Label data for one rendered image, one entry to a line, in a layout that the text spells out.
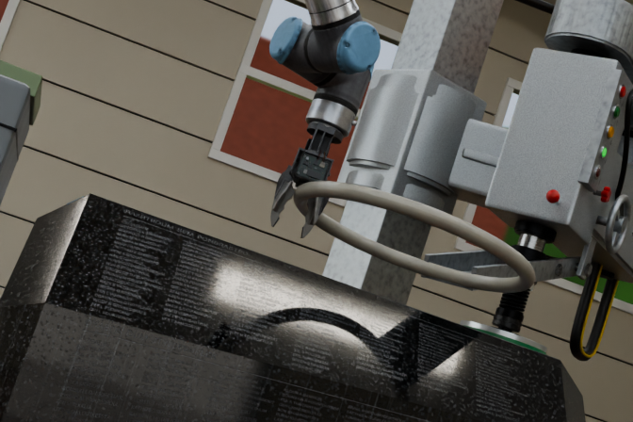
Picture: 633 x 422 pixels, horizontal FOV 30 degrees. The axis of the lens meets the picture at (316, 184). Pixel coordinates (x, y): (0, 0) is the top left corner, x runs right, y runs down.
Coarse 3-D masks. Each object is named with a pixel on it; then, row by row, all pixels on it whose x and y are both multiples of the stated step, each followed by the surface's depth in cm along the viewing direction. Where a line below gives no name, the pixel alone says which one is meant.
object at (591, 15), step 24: (576, 0) 285; (600, 0) 282; (624, 0) 283; (552, 24) 289; (576, 24) 283; (600, 24) 281; (624, 24) 282; (552, 48) 297; (576, 48) 291; (600, 48) 285; (624, 48) 283
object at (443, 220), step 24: (312, 192) 217; (336, 192) 211; (360, 192) 208; (384, 192) 207; (408, 216) 205; (432, 216) 204; (360, 240) 247; (480, 240) 206; (408, 264) 249; (432, 264) 248; (528, 264) 215; (480, 288) 241; (504, 288) 234
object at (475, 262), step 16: (432, 256) 250; (448, 256) 257; (464, 256) 265; (480, 256) 273; (576, 256) 300; (480, 272) 245; (496, 272) 253; (512, 272) 261; (544, 272) 280; (560, 272) 287
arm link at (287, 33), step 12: (288, 24) 221; (300, 24) 219; (276, 36) 223; (288, 36) 219; (300, 36) 218; (276, 48) 221; (288, 48) 218; (300, 48) 217; (276, 60) 223; (288, 60) 221; (300, 60) 218; (300, 72) 223; (312, 72) 220; (324, 84) 226
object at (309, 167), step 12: (312, 132) 229; (324, 132) 224; (336, 132) 226; (312, 144) 226; (324, 144) 226; (300, 156) 223; (312, 156) 223; (324, 156) 223; (300, 168) 222; (312, 168) 223; (324, 168) 223; (300, 180) 227; (312, 180) 222; (324, 180) 228
